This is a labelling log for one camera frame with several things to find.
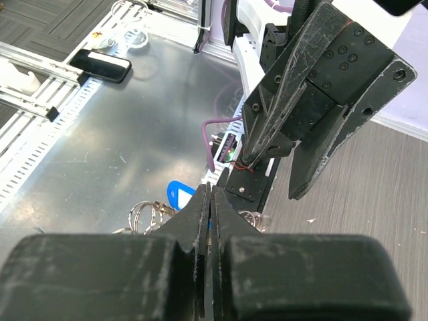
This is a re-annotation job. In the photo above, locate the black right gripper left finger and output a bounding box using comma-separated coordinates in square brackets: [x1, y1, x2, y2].
[1, 184, 211, 320]

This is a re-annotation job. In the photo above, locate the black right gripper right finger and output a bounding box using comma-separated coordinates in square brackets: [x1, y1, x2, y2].
[211, 187, 411, 320]

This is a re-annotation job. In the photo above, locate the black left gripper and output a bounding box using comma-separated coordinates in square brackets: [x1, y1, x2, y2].
[241, 1, 417, 200]

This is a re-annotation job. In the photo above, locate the round steel keyring disc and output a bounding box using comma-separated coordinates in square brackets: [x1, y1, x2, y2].
[112, 199, 272, 235]

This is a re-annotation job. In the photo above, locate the blue key tag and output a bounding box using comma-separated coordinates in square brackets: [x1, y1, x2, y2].
[167, 181, 196, 211]

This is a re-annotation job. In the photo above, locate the black smartphone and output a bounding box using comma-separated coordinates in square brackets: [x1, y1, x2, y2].
[69, 49, 132, 84]

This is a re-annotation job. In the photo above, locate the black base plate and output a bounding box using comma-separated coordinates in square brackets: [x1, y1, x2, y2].
[216, 155, 280, 213]

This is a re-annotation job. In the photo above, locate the white slotted cable duct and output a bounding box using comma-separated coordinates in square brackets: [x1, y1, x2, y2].
[1, 78, 102, 209]

